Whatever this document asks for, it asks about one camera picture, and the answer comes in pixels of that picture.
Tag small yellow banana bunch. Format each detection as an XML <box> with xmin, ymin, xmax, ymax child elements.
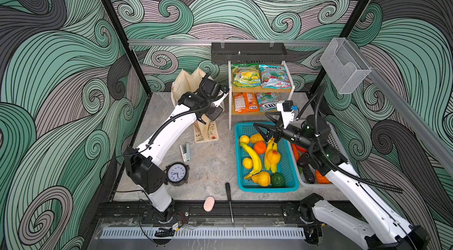
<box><xmin>264</xmin><ymin>138</ymin><xmax>281</xmax><ymax>173</ymax></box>

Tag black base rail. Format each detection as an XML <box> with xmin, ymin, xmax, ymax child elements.
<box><xmin>95</xmin><ymin>200</ymin><xmax>376</xmax><ymax>224</ymax></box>

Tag yellow lemon upper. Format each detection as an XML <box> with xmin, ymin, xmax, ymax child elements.
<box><xmin>239</xmin><ymin>135</ymin><xmax>250</xmax><ymax>145</ymax></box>

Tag yellow mango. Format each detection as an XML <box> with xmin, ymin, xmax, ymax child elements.
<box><xmin>250</xmin><ymin>133</ymin><xmax>265</xmax><ymax>144</ymax></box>

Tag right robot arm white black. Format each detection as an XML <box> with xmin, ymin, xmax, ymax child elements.
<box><xmin>253</xmin><ymin>88</ymin><xmax>430</xmax><ymax>250</ymax></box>

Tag white stapler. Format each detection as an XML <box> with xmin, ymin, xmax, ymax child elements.
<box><xmin>180</xmin><ymin>143</ymin><xmax>191</xmax><ymax>163</ymax></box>

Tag orange carrot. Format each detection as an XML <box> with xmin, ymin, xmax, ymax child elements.
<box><xmin>291</xmin><ymin>144</ymin><xmax>299</xmax><ymax>161</ymax></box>

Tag peach fruit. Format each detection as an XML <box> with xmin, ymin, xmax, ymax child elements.
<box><xmin>267</xmin><ymin>150</ymin><xmax>281</xmax><ymax>165</ymax></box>

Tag white cable duct strip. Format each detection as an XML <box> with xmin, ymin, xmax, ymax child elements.
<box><xmin>100</xmin><ymin>227</ymin><xmax>306</xmax><ymax>240</ymax></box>

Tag yellow pear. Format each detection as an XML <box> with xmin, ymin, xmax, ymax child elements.
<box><xmin>251</xmin><ymin>171</ymin><xmax>271</xmax><ymax>187</ymax></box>

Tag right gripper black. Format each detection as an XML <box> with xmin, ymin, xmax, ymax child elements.
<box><xmin>257</xmin><ymin>110</ymin><xmax>319</xmax><ymax>153</ymax></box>

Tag pink oval eraser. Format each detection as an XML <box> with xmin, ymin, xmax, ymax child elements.
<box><xmin>203</xmin><ymin>196</ymin><xmax>215</xmax><ymax>212</ymax></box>

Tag large yellow banana bunch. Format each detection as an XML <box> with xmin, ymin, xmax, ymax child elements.
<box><xmin>240</xmin><ymin>143</ymin><xmax>262</xmax><ymax>180</ymax></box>

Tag teal plastic basket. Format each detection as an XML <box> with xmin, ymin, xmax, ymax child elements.
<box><xmin>234</xmin><ymin>122</ymin><xmax>299</xmax><ymax>193</ymax></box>

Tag yellow lemon lower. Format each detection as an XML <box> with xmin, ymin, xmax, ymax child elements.
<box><xmin>242</xmin><ymin>157</ymin><xmax>254</xmax><ymax>170</ymax></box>

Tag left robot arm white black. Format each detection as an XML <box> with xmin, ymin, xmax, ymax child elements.
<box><xmin>123</xmin><ymin>75</ymin><xmax>230</xmax><ymax>212</ymax></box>

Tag yellow lemon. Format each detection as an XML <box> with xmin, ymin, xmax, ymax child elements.
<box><xmin>242</xmin><ymin>157</ymin><xmax>254</xmax><ymax>170</ymax></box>
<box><xmin>239</xmin><ymin>135</ymin><xmax>250</xmax><ymax>145</ymax></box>

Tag teal red snack bag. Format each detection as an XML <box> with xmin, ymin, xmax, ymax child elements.
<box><xmin>259</xmin><ymin>64</ymin><xmax>291</xmax><ymax>89</ymax></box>

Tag black alarm clock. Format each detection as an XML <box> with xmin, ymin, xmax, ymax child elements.
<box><xmin>165</xmin><ymin>162</ymin><xmax>190</xmax><ymax>186</ymax></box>

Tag clear acrylic wall holder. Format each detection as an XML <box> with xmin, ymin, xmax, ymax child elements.
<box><xmin>320</xmin><ymin>38</ymin><xmax>371</xmax><ymax>95</ymax></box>

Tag orange snack bag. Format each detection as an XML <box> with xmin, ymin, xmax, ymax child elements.
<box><xmin>233</xmin><ymin>93</ymin><xmax>260</xmax><ymax>114</ymax></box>

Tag black screwdriver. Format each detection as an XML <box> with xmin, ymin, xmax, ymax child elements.
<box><xmin>225</xmin><ymin>182</ymin><xmax>234</xmax><ymax>225</ymax></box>

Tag orange tangerine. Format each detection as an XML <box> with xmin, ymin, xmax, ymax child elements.
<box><xmin>253</xmin><ymin>141</ymin><xmax>267</xmax><ymax>155</ymax></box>

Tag orange bell pepper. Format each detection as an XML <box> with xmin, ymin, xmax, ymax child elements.
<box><xmin>315</xmin><ymin>170</ymin><xmax>331</xmax><ymax>185</ymax></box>

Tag dark eggplant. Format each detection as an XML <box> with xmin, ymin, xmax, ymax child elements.
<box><xmin>302</xmin><ymin>166</ymin><xmax>316</xmax><ymax>184</ymax></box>

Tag cream canvas grocery bag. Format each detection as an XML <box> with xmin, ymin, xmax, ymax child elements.
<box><xmin>171</xmin><ymin>68</ymin><xmax>230</xmax><ymax>143</ymax></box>

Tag white wooden two-tier shelf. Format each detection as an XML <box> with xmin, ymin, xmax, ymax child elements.
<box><xmin>228</xmin><ymin>61</ymin><xmax>296</xmax><ymax>130</ymax></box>

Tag green avocado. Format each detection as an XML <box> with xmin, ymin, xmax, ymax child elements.
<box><xmin>271</xmin><ymin>173</ymin><xmax>285</xmax><ymax>188</ymax></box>

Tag white plastic basket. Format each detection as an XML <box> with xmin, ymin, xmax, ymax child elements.
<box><xmin>291</xmin><ymin>123</ymin><xmax>349</xmax><ymax>190</ymax></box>

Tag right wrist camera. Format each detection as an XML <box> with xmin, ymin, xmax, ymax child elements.
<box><xmin>277</xmin><ymin>100</ymin><xmax>297</xmax><ymax>128</ymax></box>

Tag green yellow snack bag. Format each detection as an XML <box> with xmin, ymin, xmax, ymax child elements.
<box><xmin>232</xmin><ymin>63</ymin><xmax>261</xmax><ymax>88</ymax></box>

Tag teal Fox's candy bag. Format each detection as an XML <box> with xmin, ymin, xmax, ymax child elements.
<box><xmin>256</xmin><ymin>93</ymin><xmax>280</xmax><ymax>113</ymax></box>

